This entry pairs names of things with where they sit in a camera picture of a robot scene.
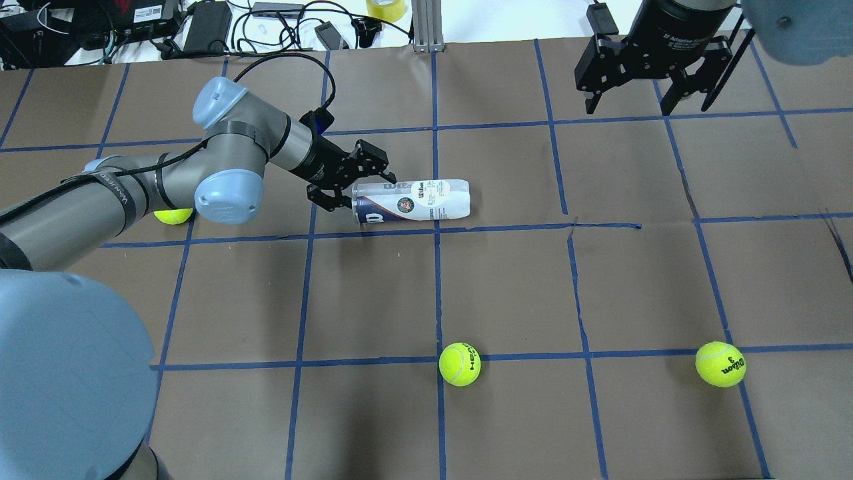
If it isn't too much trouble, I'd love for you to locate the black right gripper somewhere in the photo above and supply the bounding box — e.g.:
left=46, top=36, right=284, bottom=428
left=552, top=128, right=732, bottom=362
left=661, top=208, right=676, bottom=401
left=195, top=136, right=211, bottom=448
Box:
left=574, top=1, right=735, bottom=115

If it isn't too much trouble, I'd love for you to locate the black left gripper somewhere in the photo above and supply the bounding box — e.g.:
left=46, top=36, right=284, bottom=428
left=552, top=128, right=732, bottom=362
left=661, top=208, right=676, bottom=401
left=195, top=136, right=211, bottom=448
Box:
left=303, top=139, right=397, bottom=212

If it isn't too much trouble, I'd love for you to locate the clear Wilson tennis ball can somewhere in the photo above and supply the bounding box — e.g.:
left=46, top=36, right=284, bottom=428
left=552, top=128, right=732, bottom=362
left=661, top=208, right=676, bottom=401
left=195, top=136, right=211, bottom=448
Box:
left=351, top=179, right=471, bottom=224

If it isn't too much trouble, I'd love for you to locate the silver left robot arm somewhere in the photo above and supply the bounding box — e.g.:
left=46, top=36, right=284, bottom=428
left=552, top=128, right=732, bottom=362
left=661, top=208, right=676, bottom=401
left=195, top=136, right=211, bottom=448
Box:
left=2, top=77, right=395, bottom=479

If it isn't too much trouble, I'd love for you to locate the yellow Wilson tennis ball front left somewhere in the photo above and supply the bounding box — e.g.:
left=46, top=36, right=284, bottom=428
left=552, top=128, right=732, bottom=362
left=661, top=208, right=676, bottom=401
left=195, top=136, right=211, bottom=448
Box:
left=153, top=209, right=194, bottom=225

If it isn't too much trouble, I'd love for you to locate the yellow Head tennis ball centre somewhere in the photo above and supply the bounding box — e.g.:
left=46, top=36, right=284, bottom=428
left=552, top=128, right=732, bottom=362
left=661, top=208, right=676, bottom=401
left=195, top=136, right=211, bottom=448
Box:
left=438, top=341, right=482, bottom=388

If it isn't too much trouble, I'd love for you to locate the yellow tennis ball near base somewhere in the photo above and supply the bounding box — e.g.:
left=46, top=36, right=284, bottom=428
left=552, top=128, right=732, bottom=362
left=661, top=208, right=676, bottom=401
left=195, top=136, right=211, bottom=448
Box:
left=694, top=341, right=747, bottom=388

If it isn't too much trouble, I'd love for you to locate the small black adapter top right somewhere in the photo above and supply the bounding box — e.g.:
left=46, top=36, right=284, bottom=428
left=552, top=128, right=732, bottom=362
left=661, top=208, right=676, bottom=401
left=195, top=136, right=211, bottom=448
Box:
left=586, top=1, right=619, bottom=36

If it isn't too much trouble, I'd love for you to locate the yellow tape roll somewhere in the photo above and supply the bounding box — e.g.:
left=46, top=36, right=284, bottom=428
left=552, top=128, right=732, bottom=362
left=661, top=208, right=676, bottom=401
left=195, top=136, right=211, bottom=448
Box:
left=365, top=0, right=407, bottom=23

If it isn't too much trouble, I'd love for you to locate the grey usb hub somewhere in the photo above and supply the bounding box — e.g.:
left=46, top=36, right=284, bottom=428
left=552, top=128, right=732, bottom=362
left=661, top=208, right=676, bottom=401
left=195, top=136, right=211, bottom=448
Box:
left=249, top=1, right=305, bottom=19

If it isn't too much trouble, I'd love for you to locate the black power adapter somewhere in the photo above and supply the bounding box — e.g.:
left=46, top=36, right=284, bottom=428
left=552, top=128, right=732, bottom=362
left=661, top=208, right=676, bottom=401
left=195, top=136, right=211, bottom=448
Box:
left=183, top=1, right=232, bottom=53

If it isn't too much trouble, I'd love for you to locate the aluminium frame post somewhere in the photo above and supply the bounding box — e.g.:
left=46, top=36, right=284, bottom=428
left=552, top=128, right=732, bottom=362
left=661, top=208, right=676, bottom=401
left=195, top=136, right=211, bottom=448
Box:
left=411, top=0, right=445, bottom=53

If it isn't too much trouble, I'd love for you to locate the black network switch box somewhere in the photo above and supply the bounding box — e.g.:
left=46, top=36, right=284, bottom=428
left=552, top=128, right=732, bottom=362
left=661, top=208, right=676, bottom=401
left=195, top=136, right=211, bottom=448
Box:
left=100, top=1, right=184, bottom=43

